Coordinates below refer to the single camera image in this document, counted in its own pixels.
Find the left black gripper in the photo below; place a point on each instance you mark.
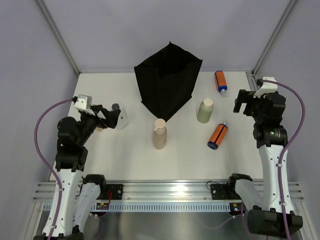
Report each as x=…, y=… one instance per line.
x=111, y=117

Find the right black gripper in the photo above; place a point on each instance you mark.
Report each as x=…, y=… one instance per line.
x=244, y=96

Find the green bottle white cap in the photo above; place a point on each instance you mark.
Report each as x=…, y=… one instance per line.
x=205, y=110

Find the beige pump bottle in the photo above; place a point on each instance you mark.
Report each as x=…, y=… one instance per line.
x=160, y=134

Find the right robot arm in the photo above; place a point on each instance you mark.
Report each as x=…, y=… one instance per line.
x=271, y=213

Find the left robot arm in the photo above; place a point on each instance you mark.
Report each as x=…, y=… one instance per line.
x=74, y=194

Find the orange tube near bag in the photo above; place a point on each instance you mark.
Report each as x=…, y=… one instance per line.
x=220, y=82

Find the black canvas bag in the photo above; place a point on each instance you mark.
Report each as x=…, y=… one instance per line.
x=166, y=80

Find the orange tube front right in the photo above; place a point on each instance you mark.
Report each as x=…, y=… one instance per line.
x=218, y=135

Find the right side aluminium rail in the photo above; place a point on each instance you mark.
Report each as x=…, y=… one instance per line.
x=251, y=81

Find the aluminium rail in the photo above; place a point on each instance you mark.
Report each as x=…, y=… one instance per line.
x=251, y=81
x=162, y=191

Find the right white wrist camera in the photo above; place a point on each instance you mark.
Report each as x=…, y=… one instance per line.
x=266, y=85

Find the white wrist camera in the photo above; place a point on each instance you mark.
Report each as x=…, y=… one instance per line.
x=83, y=102
x=266, y=85

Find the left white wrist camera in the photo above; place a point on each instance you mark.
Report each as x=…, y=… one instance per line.
x=83, y=102

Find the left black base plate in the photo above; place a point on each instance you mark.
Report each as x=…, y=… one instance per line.
x=111, y=192

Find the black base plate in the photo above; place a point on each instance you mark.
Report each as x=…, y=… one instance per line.
x=111, y=192
x=223, y=192

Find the aluminium front rail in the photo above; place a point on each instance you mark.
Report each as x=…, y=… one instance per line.
x=162, y=191

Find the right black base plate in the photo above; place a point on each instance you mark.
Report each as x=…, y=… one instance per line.
x=223, y=192

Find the white slotted cable duct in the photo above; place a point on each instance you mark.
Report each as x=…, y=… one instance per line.
x=162, y=207

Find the left aluminium corner post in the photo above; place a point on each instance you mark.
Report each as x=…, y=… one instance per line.
x=57, y=35

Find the aluminium corner post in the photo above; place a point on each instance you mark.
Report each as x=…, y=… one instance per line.
x=57, y=35
x=279, y=26

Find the right aluminium corner post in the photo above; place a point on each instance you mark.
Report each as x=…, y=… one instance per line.
x=279, y=26

